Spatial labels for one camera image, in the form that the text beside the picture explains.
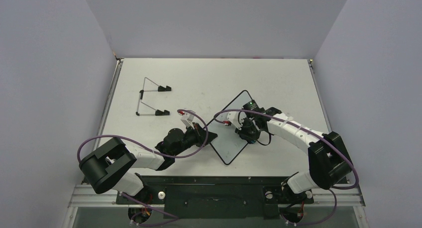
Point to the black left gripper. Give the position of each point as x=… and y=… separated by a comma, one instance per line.
x=199, y=133

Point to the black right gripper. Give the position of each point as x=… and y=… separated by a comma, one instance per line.
x=246, y=132

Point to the black framed small whiteboard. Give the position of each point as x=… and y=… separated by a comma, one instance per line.
x=228, y=144

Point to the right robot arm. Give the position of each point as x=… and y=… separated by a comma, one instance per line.
x=328, y=159

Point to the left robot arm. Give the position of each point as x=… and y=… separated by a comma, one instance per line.
x=107, y=168

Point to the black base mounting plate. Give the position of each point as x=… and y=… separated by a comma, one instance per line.
x=206, y=197

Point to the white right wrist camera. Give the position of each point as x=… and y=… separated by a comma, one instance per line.
x=235, y=119

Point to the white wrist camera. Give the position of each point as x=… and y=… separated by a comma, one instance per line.
x=235, y=119
x=187, y=118

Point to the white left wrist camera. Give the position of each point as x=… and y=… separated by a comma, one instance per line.
x=187, y=118

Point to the wire whiteboard stand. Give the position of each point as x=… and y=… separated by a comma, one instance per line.
x=147, y=103

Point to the aluminium frame rail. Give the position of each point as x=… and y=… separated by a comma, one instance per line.
x=98, y=95

